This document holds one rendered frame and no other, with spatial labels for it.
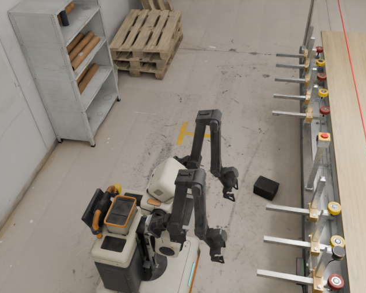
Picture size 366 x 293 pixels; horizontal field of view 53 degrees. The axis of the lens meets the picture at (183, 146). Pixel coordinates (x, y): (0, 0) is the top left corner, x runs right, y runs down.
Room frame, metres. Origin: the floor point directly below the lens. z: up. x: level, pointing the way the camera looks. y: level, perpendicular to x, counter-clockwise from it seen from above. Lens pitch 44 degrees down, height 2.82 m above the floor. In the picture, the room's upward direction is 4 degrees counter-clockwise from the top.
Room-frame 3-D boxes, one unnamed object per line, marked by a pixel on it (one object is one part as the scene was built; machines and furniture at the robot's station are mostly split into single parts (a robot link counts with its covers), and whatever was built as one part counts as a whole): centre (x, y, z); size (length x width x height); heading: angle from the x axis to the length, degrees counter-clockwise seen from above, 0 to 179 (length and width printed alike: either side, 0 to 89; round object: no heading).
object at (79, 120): (3.49, 1.10, 0.78); 0.90 x 0.45 x 1.55; 165
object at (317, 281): (0.90, -0.70, 0.85); 0.14 x 0.06 x 0.05; 165
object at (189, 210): (1.30, 0.04, 0.99); 0.28 x 0.16 x 0.22; 163
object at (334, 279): (0.86, -0.77, 0.85); 0.08 x 0.08 x 0.11
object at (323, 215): (1.16, -0.77, 0.87); 0.04 x 0.04 x 0.48; 75
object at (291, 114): (2.36, -1.00, 0.81); 0.43 x 0.03 x 0.04; 75
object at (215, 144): (1.45, -0.18, 1.40); 0.11 x 0.06 x 0.43; 163
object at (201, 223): (1.04, -0.06, 1.40); 0.11 x 0.06 x 0.43; 163
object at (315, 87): (2.37, -1.09, 0.86); 0.04 x 0.04 x 0.48; 75
